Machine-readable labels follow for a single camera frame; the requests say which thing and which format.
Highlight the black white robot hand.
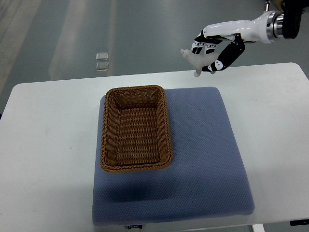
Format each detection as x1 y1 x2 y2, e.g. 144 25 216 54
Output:
191 11 275 73

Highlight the white bear figurine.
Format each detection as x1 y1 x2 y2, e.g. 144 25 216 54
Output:
180 49 219 77

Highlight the brown wicker basket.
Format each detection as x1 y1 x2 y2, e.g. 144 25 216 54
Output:
100 85 173 173

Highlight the blue quilted cushion mat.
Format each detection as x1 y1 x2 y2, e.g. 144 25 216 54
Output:
92 87 255 226

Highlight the upper clear floor tile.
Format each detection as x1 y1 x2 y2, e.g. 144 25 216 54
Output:
96 52 109 60

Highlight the clear floor tile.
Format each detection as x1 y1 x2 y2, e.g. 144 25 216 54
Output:
96 52 109 60
96 61 109 72

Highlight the lower clear floor tile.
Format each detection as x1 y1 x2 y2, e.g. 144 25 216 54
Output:
96 61 109 72

